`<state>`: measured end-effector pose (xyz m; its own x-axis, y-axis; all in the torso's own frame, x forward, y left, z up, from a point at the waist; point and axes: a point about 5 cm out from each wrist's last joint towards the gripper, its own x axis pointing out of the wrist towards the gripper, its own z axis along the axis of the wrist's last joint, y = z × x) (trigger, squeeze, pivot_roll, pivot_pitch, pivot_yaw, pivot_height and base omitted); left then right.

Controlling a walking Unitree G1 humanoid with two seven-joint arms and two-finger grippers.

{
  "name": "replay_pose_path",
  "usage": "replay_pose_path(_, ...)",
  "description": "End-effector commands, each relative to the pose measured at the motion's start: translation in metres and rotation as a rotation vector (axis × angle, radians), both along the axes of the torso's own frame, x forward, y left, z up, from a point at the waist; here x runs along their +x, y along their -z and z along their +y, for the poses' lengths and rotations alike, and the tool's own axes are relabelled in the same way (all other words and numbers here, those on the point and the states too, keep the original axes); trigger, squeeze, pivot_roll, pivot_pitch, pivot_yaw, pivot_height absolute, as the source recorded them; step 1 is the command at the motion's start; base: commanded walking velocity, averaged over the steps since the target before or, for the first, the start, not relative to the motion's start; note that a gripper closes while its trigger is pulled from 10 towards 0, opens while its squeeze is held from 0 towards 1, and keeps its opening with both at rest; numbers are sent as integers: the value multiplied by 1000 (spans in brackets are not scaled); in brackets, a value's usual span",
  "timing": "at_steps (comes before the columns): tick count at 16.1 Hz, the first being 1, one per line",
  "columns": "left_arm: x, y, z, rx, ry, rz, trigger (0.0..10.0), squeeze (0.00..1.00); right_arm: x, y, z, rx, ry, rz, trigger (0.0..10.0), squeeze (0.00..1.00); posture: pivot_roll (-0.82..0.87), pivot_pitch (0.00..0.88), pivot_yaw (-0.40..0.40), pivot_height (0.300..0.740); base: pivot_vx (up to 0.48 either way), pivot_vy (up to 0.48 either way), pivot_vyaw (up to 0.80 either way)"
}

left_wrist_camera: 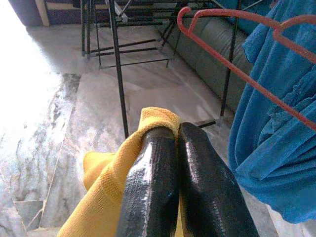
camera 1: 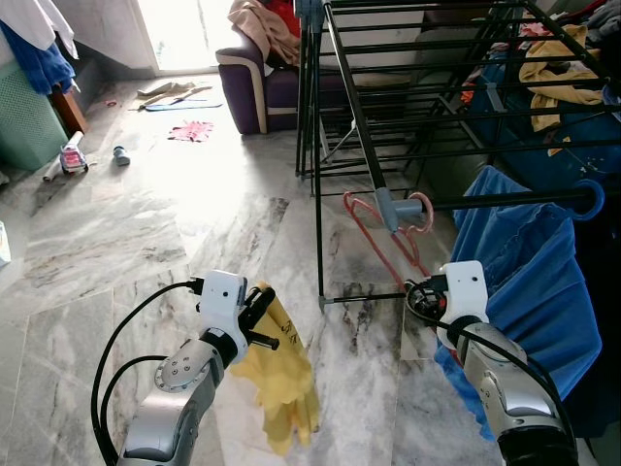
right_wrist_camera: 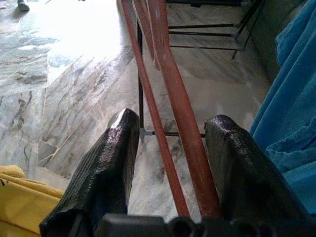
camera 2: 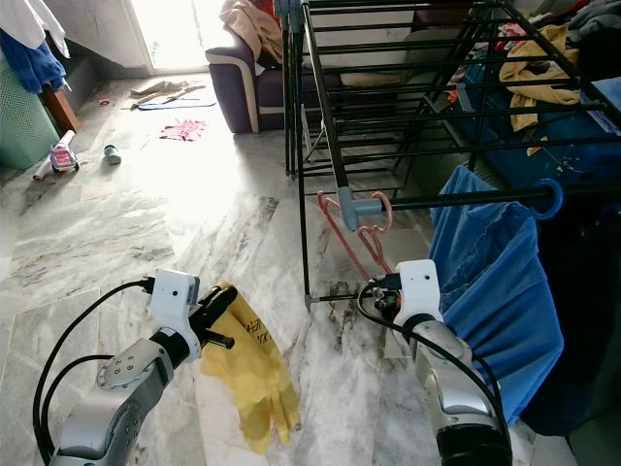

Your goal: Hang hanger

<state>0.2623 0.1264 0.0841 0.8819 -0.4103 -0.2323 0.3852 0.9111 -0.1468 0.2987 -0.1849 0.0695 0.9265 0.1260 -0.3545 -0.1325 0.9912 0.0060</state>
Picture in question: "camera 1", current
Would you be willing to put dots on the brown wooden post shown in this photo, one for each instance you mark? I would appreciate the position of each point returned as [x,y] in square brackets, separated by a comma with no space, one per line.
[68,107]

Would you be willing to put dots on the green laundry basket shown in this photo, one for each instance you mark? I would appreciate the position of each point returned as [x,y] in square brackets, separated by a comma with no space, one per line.
[24,121]

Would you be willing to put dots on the blue fabric bundle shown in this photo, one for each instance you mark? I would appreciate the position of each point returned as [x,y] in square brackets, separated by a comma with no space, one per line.
[563,150]

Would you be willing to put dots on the black metal drying rack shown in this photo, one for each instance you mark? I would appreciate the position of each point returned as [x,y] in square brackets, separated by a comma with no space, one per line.
[359,97]

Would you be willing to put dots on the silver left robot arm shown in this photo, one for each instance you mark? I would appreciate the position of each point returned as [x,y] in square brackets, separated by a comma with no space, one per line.
[179,398]

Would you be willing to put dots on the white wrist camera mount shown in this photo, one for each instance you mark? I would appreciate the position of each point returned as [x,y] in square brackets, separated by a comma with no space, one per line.
[464,296]
[221,296]

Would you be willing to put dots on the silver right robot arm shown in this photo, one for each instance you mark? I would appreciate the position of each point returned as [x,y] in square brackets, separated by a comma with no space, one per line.
[514,398]

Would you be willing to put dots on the blue hanging cloth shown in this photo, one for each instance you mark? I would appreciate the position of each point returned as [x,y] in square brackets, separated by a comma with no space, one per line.
[44,66]

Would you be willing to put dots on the small grey cup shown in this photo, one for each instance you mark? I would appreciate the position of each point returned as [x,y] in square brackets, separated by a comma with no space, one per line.
[121,155]

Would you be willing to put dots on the bright blue garment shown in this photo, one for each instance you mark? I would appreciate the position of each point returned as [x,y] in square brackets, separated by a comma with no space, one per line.
[534,282]

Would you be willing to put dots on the purple armchair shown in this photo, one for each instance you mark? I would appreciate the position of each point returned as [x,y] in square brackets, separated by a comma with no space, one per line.
[262,97]

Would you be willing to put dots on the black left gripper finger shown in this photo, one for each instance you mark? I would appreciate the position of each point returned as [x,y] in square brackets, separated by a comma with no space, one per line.
[262,306]

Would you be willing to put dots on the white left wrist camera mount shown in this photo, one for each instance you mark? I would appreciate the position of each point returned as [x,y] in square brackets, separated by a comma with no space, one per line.
[221,296]

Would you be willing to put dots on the beige draped cloth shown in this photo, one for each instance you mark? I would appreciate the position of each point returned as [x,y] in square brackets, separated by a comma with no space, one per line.
[262,29]

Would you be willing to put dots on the white hanging cloth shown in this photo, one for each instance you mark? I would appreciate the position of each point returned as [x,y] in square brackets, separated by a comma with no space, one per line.
[39,19]

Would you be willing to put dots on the mustard yellow cloth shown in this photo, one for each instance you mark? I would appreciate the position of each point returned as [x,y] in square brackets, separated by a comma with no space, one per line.
[558,78]

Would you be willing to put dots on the pink clothes hanger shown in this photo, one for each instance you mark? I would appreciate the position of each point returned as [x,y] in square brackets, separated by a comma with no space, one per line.
[430,214]

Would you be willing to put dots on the beige cloth scrap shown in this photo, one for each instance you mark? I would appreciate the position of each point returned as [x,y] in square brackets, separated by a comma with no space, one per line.
[170,92]

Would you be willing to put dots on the small colourful toy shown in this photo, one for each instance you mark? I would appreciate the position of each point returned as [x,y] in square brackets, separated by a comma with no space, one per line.
[73,155]

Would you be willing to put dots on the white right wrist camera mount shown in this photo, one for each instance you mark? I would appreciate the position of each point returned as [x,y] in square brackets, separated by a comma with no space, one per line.
[464,296]

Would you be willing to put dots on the yellow polo shirt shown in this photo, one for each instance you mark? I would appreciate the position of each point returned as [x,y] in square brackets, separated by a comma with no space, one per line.
[281,379]

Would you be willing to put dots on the light blue flat mat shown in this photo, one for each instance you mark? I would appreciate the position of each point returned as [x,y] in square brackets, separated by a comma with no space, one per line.
[204,105]

